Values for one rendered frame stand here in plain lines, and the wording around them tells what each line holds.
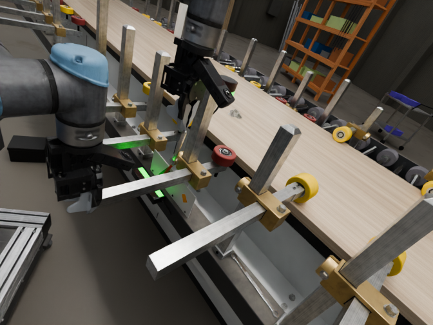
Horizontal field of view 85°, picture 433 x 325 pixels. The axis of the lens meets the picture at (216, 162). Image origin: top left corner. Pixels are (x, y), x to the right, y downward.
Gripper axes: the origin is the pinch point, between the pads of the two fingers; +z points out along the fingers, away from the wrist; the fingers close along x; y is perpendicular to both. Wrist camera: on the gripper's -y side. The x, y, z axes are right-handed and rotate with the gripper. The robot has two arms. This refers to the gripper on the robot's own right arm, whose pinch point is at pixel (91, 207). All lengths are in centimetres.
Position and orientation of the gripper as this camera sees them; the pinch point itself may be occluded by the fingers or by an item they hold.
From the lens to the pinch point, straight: 63.4
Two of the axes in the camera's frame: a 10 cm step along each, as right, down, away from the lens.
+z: -3.2, 7.7, 5.5
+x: 6.2, 6.1, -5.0
